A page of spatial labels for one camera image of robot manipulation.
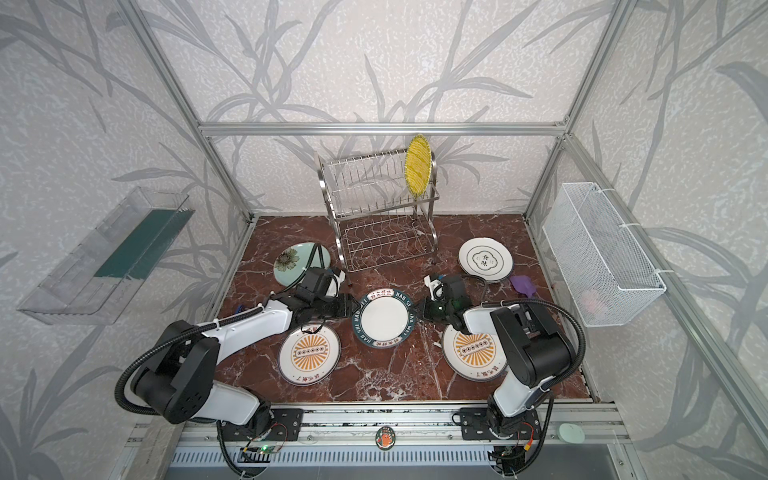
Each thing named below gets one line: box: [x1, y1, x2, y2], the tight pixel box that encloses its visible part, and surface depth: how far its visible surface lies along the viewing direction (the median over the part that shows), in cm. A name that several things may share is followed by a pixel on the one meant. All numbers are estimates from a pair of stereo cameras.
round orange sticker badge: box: [375, 425, 396, 451], surface depth 73 cm
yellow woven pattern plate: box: [404, 134, 433, 198], surface depth 91 cm
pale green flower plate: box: [273, 242, 331, 287], surface depth 107 cm
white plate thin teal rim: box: [458, 237, 514, 283], surface depth 110 cm
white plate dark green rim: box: [352, 288, 416, 349], surface depth 92 cm
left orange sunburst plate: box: [278, 323, 341, 386], surface depth 86 cm
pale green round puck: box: [557, 423, 585, 444], surface depth 72 cm
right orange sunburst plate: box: [442, 325, 507, 381], surface depth 86 cm
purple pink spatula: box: [510, 275, 537, 298], surface depth 101 cm
